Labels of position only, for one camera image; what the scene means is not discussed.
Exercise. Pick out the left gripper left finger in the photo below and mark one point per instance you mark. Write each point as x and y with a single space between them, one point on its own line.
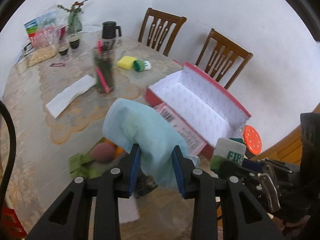
68 217

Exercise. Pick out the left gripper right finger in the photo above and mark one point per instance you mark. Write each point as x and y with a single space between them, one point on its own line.
243 217

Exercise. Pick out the maroon makeup sponge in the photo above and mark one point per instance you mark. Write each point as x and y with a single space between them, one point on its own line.
103 152

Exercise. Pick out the pink tissue pack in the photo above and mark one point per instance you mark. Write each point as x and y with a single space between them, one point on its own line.
195 143

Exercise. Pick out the light blue face mask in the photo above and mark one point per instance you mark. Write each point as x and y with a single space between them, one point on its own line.
128 122

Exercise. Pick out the metal clip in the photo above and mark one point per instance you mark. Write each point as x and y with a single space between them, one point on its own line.
270 187

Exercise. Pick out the orange round perforated lid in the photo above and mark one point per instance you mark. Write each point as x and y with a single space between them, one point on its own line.
252 140

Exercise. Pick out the red crate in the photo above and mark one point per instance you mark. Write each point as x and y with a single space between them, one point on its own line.
10 225

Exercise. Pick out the white folded paper strip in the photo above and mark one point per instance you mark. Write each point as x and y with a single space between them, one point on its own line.
61 101

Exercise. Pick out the red cardboard box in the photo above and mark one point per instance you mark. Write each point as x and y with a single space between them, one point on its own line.
207 107

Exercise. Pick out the wooden chair right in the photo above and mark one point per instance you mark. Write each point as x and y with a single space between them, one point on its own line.
223 56

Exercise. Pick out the wooden chair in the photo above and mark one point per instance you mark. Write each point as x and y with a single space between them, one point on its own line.
162 24
223 56

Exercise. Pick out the pink hair clip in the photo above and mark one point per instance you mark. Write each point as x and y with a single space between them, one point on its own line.
59 64

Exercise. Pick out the yellow sponge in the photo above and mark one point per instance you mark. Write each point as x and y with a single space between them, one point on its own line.
126 62

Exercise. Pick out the bag of beans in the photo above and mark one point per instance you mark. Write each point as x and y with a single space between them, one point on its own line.
42 54

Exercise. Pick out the dark small cup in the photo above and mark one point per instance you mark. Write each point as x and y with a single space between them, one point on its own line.
74 42
63 49

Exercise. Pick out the jar of coloured pencils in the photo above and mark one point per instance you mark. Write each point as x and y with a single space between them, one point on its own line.
103 64

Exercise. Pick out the red bowl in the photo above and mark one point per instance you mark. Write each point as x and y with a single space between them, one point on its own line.
63 31

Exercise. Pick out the plastic bag of snacks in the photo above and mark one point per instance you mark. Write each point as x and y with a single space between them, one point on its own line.
44 30

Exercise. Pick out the glass vase with plant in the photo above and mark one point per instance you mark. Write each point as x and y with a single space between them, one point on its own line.
74 14

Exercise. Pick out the wooden chair left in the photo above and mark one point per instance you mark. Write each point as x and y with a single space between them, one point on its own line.
162 24

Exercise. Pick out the black mug with handle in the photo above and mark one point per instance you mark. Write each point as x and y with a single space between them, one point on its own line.
110 31

